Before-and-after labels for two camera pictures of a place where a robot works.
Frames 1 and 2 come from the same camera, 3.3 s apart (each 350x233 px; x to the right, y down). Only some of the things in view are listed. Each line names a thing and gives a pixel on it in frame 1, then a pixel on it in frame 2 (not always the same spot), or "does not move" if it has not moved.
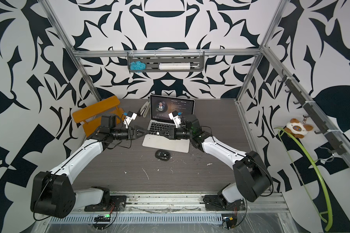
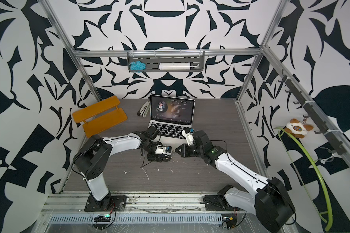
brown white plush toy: x=297 y=129 does not move
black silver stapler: x=143 y=110 does not move
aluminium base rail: x=184 y=204 does not move
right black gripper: x=169 y=134 to x=181 y=150
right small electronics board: x=231 y=222 does not move
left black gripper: x=132 y=135 to x=153 y=157
